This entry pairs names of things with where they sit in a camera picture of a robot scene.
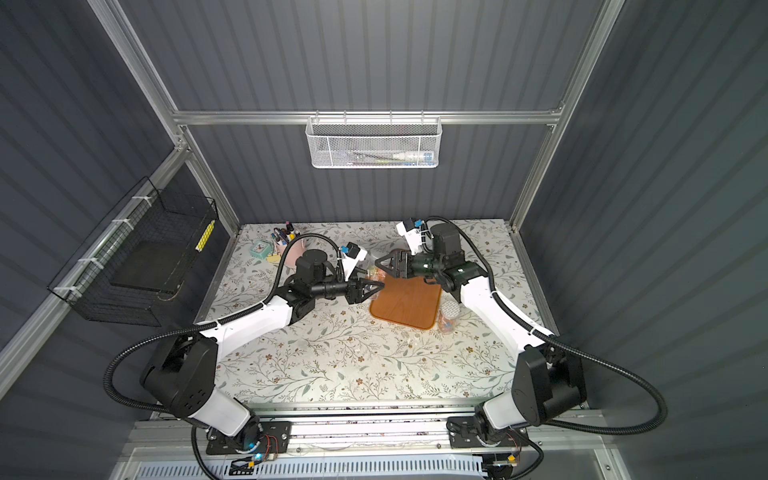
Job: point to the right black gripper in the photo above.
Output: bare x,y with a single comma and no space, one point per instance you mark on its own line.
404,263

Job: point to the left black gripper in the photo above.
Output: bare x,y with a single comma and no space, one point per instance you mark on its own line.
350,288

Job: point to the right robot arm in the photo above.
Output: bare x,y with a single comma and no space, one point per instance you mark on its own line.
547,380

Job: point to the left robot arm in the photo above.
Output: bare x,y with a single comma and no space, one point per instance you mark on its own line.
181,371

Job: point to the brown wooden tray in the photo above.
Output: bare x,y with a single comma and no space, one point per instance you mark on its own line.
407,302

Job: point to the pink pen cup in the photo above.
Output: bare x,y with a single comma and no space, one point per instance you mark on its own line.
295,252

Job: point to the pens in pink cup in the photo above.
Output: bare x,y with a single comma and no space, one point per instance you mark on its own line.
285,234

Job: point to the white marker in basket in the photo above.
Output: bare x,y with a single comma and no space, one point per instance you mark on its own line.
414,157

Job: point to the small green alarm clock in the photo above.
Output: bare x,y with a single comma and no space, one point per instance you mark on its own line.
261,249

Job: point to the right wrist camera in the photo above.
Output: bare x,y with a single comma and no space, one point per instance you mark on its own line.
411,230

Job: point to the white mesh wall basket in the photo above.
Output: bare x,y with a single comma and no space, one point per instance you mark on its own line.
368,142

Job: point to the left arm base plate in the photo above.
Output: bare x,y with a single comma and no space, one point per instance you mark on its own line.
269,437

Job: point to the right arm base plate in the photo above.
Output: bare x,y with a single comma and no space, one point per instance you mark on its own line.
466,432

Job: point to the black wire wall basket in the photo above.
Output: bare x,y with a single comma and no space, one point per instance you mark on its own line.
141,269

